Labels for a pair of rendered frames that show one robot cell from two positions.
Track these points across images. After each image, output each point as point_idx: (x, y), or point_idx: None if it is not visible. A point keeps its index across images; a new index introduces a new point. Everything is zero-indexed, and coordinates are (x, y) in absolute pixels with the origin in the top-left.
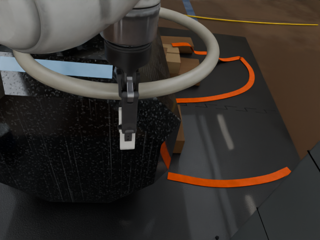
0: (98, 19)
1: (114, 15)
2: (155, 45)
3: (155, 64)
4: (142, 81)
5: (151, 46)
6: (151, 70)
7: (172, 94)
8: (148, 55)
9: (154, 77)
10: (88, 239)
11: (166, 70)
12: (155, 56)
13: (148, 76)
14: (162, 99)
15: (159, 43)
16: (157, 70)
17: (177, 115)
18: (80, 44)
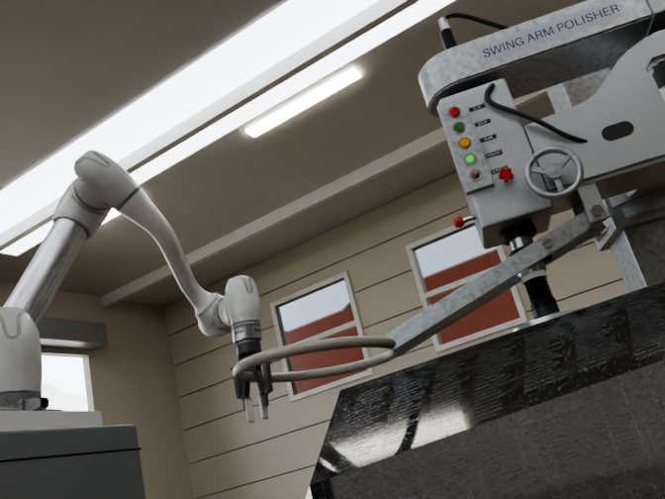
0: (201, 327)
1: (201, 326)
2: (451, 411)
3: (393, 424)
4: (335, 418)
5: (432, 408)
6: (369, 422)
7: (352, 463)
8: (237, 349)
9: (359, 429)
10: None
11: (404, 444)
12: (412, 419)
13: (352, 422)
14: (327, 449)
15: (477, 416)
16: (381, 430)
17: (314, 477)
18: (207, 334)
